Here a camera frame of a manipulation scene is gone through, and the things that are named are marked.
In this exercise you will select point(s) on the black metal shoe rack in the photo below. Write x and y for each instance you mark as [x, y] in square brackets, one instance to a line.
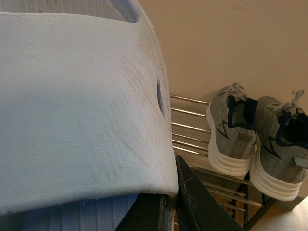
[190, 137]

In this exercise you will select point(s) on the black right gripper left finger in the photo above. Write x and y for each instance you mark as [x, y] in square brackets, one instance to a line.
[146, 214]

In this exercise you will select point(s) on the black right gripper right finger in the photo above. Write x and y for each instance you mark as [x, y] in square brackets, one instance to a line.
[197, 209]

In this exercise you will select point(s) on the light blue slide sandal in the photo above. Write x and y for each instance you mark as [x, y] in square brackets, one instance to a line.
[85, 120]

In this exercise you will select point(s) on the grey knit sneaker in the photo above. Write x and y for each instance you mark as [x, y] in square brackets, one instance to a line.
[280, 164]
[231, 117]

